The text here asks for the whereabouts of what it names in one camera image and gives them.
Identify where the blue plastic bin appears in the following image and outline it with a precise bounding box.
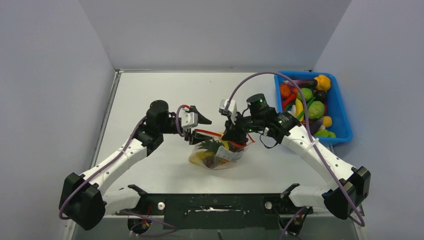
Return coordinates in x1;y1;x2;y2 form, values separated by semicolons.
280;71;353;145

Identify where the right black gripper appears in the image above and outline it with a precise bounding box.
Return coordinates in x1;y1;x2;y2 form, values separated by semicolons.
222;110;264;143

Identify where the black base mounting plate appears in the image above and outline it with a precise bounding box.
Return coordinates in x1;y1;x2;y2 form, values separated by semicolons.
127;184;314;237

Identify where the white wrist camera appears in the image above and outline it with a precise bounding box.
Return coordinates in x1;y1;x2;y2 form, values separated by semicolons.
218;99;238;124
180;107;199;131

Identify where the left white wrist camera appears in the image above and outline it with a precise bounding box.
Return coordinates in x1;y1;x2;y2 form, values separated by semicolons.
180;107;199;131

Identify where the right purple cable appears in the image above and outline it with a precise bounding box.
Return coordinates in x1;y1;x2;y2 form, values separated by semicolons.
225;72;366;240

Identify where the toy purple eggplant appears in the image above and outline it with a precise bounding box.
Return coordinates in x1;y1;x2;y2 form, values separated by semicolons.
283;79;318;88

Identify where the toy light green cabbage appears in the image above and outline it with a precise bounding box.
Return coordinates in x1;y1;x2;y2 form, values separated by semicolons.
307;101;326;120

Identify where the toy dark avocado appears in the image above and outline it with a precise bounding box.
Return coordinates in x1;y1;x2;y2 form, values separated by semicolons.
313;90;328;103

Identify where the toy yellow banana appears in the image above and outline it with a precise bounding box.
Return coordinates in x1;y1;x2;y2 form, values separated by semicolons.
295;98;304;122

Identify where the toy red chili pepper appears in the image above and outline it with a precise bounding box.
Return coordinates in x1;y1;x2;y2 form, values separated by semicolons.
282;93;297;110

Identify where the toy green lime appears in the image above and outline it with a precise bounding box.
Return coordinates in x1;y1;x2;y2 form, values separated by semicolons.
313;129;337;138

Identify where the toy green custard apple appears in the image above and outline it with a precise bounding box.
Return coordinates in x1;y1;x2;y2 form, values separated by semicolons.
296;87;314;103

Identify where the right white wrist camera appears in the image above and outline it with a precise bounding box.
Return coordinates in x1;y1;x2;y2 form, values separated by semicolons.
218;99;238;124

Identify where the toy small yellow fruit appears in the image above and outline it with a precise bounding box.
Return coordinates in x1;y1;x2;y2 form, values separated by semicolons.
322;116;333;128

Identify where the clear zip top bag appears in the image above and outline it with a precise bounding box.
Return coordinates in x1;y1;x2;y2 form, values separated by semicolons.
188;129;256;170

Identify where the toy pineapple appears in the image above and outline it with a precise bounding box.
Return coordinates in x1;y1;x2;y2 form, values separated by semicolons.
197;139;224;157

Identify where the toy yellow mango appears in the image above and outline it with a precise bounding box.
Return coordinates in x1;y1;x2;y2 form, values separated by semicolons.
189;152;207;165

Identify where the toy orange bell pepper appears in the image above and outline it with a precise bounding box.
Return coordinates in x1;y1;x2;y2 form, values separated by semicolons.
314;74;331;91

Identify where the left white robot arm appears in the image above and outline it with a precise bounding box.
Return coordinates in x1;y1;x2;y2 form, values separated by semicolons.
59;100;212;230

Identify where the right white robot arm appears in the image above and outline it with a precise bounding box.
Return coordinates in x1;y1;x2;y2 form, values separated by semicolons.
219;93;371;220

